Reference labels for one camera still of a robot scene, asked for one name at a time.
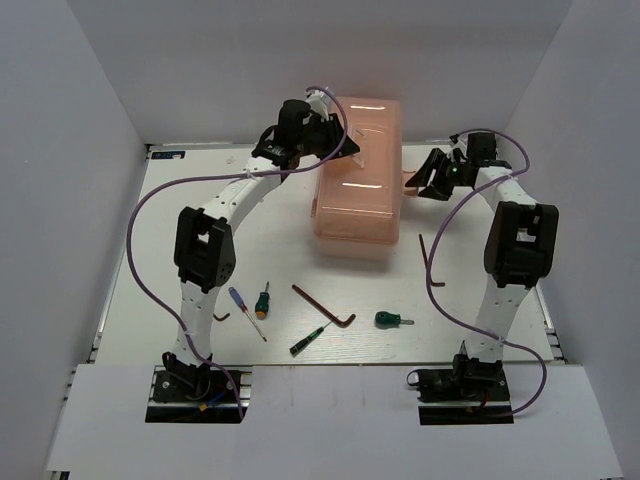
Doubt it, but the large dark hex key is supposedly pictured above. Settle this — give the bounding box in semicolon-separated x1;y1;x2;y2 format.
291;284;356;328

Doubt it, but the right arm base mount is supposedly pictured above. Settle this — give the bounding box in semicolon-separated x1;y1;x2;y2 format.
406;353;514;426

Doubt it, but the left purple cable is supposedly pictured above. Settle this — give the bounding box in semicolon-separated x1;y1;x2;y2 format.
127;85;351;420

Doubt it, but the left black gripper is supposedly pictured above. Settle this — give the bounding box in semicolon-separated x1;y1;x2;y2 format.
297;112;362;161

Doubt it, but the left blue table label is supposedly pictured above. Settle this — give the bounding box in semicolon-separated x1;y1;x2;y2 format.
151;151;186;160

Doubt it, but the pink plastic toolbox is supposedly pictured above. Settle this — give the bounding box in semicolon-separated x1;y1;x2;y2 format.
311;97;404;261

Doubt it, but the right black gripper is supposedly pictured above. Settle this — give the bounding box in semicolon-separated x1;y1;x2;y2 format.
406;147;469;201

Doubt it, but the black green precision screwdriver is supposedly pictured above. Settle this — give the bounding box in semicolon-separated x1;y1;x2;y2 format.
289;323;329;357

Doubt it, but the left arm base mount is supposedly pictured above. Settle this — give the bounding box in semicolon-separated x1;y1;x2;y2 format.
145;352;251;424

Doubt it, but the blue handled screwdriver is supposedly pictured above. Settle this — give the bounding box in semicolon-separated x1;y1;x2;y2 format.
228;287;267;342

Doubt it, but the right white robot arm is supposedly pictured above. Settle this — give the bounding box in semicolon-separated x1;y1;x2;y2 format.
405;128;559;366

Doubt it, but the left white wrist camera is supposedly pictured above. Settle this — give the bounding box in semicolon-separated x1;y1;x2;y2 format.
306;88;332;120

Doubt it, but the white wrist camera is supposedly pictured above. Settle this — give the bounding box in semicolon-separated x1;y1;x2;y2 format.
447;133;468;164
306;88;332;120

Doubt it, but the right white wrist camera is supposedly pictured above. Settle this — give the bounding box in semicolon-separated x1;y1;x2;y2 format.
447;133;468;164

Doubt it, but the green orange stubby screwdriver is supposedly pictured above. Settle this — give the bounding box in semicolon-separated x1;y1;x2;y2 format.
254;281;270;320

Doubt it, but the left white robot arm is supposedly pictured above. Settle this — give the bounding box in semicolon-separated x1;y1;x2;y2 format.
162;89;360;399

